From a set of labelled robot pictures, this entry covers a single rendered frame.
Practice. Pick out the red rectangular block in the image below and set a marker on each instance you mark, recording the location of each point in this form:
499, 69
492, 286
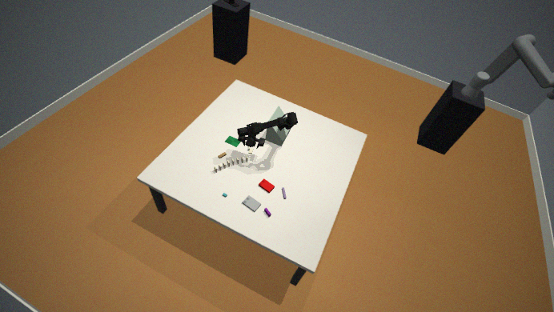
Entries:
268, 187

